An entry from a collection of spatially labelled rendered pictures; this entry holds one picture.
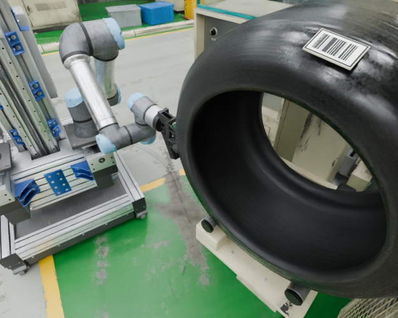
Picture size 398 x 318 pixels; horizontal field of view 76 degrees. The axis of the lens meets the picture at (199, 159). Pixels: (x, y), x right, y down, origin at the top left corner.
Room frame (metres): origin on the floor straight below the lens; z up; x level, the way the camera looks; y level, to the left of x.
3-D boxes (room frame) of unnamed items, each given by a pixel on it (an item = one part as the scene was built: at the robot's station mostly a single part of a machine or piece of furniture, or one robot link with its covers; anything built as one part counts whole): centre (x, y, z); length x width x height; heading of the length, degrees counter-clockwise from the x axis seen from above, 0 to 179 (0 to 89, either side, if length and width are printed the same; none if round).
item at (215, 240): (0.54, -0.15, 0.84); 0.36 x 0.09 x 0.06; 136
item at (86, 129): (1.15, 0.61, 0.77); 0.15 x 0.15 x 0.10
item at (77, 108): (1.15, 0.61, 0.88); 0.13 x 0.12 x 0.14; 125
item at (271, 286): (0.45, -0.25, 0.80); 0.37 x 0.36 x 0.02; 46
